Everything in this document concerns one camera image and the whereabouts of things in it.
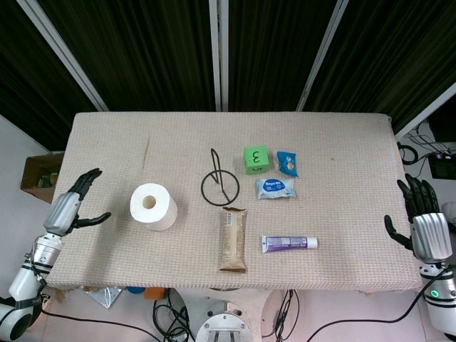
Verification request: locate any black wire roll holder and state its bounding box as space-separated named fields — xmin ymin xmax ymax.
xmin=200 ymin=147 xmax=240 ymax=207

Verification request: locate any brown snack bar wrapper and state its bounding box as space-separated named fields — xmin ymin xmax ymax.
xmin=218 ymin=206 xmax=248 ymax=274

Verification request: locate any white toilet paper roll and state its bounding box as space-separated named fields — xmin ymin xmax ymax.
xmin=129 ymin=182 xmax=178 ymax=232

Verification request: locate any white blue wet wipes pack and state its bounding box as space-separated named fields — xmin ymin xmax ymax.
xmin=255 ymin=177 xmax=297 ymax=200

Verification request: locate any orange box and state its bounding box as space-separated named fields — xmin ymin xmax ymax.
xmin=143 ymin=287 xmax=167 ymax=301

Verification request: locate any black coiled cable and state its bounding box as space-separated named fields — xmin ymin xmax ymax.
xmin=397 ymin=141 xmax=420 ymax=165

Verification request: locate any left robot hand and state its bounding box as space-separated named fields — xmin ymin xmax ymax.
xmin=43 ymin=168 xmax=112 ymax=237

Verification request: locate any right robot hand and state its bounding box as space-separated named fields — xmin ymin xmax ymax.
xmin=383 ymin=173 xmax=453 ymax=264

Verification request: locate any purple white toothpaste tube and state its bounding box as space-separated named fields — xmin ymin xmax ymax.
xmin=261 ymin=234 xmax=319 ymax=254

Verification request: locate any blue snack packet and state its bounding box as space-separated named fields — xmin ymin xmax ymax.
xmin=276 ymin=150 xmax=299 ymax=178

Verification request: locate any beige woven table cloth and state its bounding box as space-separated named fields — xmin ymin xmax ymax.
xmin=45 ymin=111 xmax=423 ymax=292

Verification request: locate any green foam number cube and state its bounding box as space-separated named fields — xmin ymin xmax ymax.
xmin=243 ymin=145 xmax=270 ymax=175

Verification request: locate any silver foil bag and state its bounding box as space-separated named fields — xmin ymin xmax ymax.
xmin=83 ymin=286 xmax=123 ymax=309

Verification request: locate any black electronic box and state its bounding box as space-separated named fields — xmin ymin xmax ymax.
xmin=427 ymin=153 xmax=456 ymax=180

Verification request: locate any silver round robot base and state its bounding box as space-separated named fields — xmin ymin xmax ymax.
xmin=195 ymin=298 xmax=254 ymax=342

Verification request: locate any cardboard box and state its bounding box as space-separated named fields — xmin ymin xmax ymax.
xmin=20 ymin=152 xmax=65 ymax=204

